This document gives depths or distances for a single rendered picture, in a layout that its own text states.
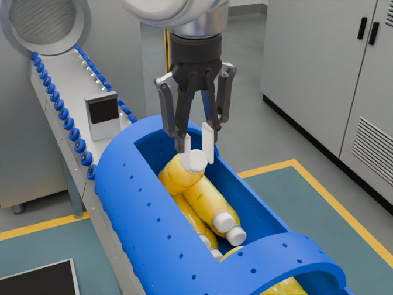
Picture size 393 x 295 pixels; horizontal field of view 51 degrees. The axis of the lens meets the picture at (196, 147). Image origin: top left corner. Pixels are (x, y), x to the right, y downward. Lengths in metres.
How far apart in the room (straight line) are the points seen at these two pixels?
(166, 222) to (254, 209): 0.26
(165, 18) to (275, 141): 2.76
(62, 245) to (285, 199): 1.31
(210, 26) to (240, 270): 0.33
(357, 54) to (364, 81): 0.16
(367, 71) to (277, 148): 0.88
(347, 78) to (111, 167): 2.00
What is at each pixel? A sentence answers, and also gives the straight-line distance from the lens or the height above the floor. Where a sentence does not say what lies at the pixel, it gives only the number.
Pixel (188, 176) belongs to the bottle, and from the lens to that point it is 0.73.
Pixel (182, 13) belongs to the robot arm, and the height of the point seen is 1.57.
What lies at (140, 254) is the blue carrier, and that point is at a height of 1.14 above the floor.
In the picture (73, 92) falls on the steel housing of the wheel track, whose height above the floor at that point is 0.93.
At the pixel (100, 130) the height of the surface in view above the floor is 0.96.
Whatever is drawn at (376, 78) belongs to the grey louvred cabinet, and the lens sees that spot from 2.46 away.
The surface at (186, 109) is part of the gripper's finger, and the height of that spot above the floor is 1.37.
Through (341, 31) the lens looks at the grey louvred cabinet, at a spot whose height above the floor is 0.88.
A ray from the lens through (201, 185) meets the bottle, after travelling 0.86.
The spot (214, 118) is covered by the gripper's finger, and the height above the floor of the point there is 1.34.
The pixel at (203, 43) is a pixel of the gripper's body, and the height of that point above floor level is 1.48.
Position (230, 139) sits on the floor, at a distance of 3.06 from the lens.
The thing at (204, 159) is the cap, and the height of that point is 1.25.
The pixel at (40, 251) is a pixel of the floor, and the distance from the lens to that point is 2.38.
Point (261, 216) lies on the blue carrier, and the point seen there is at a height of 1.08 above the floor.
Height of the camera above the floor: 1.67
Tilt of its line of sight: 34 degrees down
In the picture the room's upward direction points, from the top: straight up
